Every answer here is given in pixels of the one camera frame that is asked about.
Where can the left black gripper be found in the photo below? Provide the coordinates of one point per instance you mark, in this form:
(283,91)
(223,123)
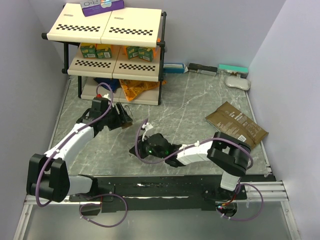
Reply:
(125,118)

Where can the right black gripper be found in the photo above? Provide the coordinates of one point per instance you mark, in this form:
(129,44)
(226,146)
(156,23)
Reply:
(141,145)

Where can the large brass padlock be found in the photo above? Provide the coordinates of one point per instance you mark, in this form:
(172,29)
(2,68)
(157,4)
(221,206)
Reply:
(127,117)

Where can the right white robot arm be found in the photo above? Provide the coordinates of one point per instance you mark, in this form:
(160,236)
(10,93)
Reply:
(232,155)

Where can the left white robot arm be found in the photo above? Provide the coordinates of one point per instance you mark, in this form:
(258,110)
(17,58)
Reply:
(48,176)

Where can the orange snack bag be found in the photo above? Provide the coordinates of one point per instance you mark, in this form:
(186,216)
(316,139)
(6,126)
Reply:
(133,88)

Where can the blue snack bag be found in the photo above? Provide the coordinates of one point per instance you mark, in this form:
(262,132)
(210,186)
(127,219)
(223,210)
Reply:
(112,82)

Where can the blue white flat box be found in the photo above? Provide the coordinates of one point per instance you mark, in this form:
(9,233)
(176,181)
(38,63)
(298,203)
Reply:
(175,68)

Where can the green yellow carton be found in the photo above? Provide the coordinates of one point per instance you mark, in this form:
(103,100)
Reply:
(131,51)
(88,50)
(146,53)
(104,51)

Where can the green yellow carton right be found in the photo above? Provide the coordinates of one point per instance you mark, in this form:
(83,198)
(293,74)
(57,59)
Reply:
(146,53)

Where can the cream black three-tier shelf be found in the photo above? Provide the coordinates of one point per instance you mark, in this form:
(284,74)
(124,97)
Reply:
(125,45)

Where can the green yellow carton far left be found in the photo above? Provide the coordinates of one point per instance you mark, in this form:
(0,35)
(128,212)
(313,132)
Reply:
(88,50)

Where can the black long box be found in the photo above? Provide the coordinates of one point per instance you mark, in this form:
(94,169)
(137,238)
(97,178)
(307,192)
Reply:
(203,69)

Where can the brown foil pouch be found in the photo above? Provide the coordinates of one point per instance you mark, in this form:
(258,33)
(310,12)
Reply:
(231,121)

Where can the purple white box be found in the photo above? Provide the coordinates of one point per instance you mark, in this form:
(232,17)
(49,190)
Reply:
(95,7)

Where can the grey white pad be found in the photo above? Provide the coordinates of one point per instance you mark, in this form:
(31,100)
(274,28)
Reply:
(238,82)

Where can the teal white box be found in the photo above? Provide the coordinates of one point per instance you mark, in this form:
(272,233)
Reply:
(232,70)

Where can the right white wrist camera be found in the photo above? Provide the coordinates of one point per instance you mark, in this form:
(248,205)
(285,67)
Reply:
(145,127)

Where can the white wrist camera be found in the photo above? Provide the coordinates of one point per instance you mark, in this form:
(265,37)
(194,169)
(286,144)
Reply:
(145,127)
(105,96)

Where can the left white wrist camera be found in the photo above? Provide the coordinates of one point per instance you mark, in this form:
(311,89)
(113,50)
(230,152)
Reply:
(105,96)

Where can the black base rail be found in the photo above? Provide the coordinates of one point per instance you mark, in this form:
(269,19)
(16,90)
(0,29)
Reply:
(171,192)

